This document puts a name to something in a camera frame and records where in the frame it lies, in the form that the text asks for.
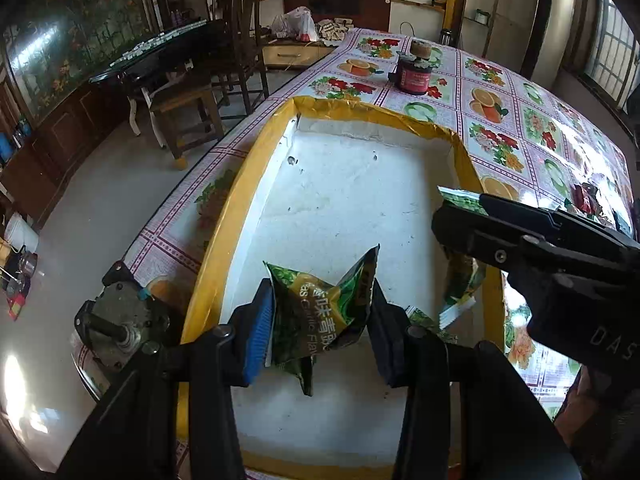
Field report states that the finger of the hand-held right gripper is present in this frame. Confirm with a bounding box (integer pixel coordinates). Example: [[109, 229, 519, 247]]
[[431, 204, 568, 275], [477, 194, 640, 261]]

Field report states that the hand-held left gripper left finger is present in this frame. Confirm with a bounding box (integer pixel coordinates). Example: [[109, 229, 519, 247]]
[[57, 277, 278, 480]]

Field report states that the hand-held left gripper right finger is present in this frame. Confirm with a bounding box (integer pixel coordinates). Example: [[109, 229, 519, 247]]
[[366, 279, 585, 480]]

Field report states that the green snack packet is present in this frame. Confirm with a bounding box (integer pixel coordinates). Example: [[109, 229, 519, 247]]
[[263, 244, 382, 397], [437, 185, 488, 332], [404, 304, 458, 345]]

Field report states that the yellow-rimmed cardboard box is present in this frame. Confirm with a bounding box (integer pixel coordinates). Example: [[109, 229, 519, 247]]
[[177, 95, 506, 480]]

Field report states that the small red snack packet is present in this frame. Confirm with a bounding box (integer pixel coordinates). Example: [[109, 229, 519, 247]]
[[570, 183, 601, 217]]

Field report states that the fruit and flower print tablecloth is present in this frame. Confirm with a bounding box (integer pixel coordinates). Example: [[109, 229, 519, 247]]
[[70, 27, 636, 480]]

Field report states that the grey metal motor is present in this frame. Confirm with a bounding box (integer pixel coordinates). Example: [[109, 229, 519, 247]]
[[74, 260, 173, 376]]

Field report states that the red label jar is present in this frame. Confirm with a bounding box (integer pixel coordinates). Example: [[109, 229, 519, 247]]
[[387, 54, 441, 95]]

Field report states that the barred window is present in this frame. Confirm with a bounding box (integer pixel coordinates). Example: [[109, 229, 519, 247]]
[[582, 0, 640, 111]]

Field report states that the beige standing air conditioner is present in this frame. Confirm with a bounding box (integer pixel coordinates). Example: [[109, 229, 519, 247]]
[[519, 0, 583, 86]]

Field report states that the brown wooden stool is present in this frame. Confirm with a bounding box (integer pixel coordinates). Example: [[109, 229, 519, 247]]
[[149, 72, 226, 161]]

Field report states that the pile of small boxes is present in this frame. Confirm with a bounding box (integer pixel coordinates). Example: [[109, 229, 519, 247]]
[[316, 17, 356, 46]]

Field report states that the white bucket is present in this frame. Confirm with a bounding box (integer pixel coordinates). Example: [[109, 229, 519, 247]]
[[4, 212, 41, 253]]

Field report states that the light wooden TV cabinet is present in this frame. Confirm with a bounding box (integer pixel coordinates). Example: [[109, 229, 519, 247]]
[[262, 35, 341, 68]]

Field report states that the white plastic bag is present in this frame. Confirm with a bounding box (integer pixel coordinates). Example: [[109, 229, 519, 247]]
[[271, 6, 318, 43]]

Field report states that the dark wooden sideboard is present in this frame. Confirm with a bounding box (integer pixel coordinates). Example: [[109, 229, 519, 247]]
[[0, 80, 131, 226]]

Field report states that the black mahjong table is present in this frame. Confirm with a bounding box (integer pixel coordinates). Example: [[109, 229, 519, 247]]
[[89, 20, 231, 136]]

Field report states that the dark wooden high-back chair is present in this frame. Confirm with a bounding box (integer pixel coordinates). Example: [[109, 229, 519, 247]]
[[207, 0, 271, 116]]

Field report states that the row of mahjong tiles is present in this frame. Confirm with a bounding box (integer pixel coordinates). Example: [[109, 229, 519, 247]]
[[111, 20, 208, 63]]

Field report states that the floral painted wall panel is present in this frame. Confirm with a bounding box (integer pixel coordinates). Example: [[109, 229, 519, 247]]
[[0, 0, 151, 121]]

